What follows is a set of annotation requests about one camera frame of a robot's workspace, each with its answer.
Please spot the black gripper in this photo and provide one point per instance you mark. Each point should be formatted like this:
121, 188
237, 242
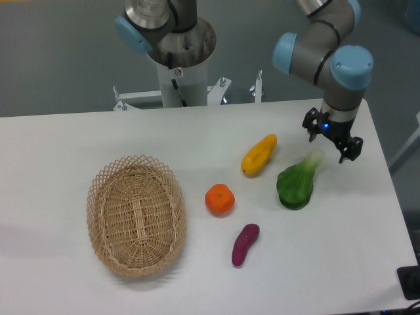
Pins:
336, 130

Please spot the green bok choy vegetable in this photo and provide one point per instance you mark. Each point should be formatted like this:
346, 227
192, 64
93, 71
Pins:
295, 184

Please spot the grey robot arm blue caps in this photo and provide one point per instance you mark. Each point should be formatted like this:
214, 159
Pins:
342, 71

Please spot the yellow papaya toy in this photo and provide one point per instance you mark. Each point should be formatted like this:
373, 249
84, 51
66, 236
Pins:
259, 155

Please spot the purple sweet potato toy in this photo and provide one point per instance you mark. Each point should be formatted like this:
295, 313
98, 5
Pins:
245, 239

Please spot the orange tangerine toy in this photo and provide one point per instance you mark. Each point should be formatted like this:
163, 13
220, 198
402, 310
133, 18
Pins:
219, 199

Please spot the black device at table edge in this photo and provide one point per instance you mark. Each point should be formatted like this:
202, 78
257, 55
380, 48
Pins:
409, 281

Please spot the woven wicker basket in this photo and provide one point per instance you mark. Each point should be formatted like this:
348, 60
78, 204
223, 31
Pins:
136, 216

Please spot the white metal base frame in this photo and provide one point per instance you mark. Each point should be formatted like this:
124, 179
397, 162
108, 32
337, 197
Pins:
216, 95

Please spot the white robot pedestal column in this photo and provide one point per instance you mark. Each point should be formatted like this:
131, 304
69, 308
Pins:
181, 61

